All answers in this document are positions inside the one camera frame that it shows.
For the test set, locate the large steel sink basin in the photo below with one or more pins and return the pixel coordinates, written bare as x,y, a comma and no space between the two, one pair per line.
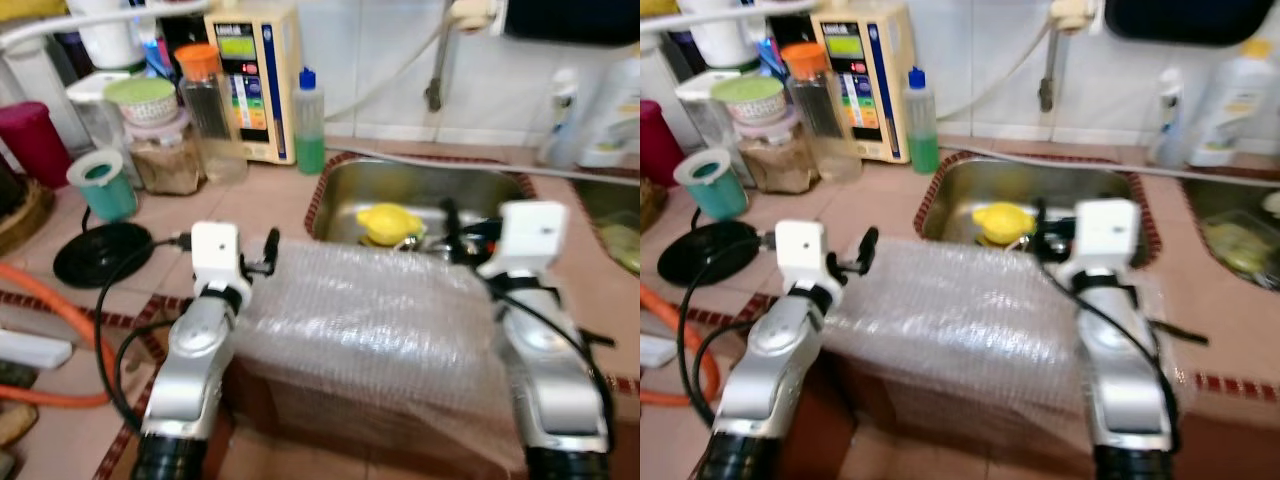
960,190
440,190

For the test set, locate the patterned bowl with green lid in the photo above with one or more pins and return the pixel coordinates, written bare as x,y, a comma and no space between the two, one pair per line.
750,98
140,100

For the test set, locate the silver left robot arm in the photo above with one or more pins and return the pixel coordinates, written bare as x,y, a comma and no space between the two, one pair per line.
195,360
780,360

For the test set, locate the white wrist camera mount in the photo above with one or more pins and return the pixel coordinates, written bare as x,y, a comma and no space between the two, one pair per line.
530,235
1105,235
800,250
215,250

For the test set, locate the clear bottle with orange cap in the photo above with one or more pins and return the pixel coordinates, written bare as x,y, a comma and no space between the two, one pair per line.
210,115
822,115

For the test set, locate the brown wicker basket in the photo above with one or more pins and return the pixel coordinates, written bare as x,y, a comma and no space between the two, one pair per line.
20,215
650,205

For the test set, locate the small white spray bottle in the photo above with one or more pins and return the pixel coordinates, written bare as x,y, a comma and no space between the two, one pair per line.
562,115
1170,120

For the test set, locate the dark rounded window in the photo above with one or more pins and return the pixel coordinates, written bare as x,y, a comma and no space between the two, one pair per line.
1190,18
570,18

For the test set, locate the large white bottle yellow cap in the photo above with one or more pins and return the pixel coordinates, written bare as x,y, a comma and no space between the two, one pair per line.
612,110
1235,105

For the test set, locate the white power strip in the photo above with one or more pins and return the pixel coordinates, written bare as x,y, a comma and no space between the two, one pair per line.
30,350

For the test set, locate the white jug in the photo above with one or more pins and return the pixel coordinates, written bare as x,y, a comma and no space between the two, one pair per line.
720,30
105,30

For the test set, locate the green liquid bottle blue cap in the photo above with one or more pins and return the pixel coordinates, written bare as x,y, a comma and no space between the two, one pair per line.
308,125
920,125

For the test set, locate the teal cup with white lid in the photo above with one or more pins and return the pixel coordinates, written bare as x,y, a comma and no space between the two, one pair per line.
712,183
103,185

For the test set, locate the clear plastic food box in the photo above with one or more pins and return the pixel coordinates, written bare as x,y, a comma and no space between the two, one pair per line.
1240,250
620,240

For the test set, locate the clear bubble wrap sheet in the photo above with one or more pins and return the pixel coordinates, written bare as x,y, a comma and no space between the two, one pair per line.
950,340
380,340

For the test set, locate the cream water ionizer machine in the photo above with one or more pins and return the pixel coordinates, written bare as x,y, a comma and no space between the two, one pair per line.
865,80
255,80

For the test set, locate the wall faucet with cream head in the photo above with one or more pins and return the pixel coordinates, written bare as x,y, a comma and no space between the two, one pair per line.
437,70
1048,70

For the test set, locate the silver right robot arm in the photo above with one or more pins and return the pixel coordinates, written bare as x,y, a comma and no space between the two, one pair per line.
1130,380
555,380

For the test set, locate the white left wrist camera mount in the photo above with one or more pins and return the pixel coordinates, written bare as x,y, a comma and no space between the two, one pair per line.
215,250
800,250

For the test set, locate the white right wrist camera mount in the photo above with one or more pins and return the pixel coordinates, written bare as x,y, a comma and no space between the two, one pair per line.
530,235
1105,235

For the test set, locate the clear jar of brown powder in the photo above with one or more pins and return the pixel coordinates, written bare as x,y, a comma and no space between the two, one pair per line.
165,160
785,160

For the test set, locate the small steel sink basin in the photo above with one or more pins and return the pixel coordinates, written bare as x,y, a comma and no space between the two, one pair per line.
600,200
1210,200

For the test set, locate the magenta plastic container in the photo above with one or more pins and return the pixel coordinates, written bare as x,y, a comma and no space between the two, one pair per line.
32,145
658,145

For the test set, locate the clear container with white lid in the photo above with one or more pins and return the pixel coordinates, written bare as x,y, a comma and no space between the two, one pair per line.
705,105
95,110

